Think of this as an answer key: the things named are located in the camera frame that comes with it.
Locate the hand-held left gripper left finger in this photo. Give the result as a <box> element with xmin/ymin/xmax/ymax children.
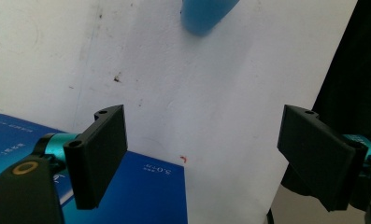
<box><xmin>33</xmin><ymin>104</ymin><xmax>129</xmax><ymax>211</ymax></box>

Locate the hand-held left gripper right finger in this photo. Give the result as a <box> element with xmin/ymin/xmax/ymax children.
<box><xmin>277</xmin><ymin>104</ymin><xmax>371</xmax><ymax>213</ymax></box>

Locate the blue box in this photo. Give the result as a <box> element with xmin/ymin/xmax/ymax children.
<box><xmin>0</xmin><ymin>113</ymin><xmax>189</xmax><ymax>224</ymax></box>

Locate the black curtain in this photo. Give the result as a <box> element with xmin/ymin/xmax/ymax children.
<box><xmin>279</xmin><ymin>0</ymin><xmax>371</xmax><ymax>200</ymax></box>

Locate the blue plastic object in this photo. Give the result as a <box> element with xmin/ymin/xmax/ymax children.
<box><xmin>180</xmin><ymin>0</ymin><xmax>241</xmax><ymax>36</ymax></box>

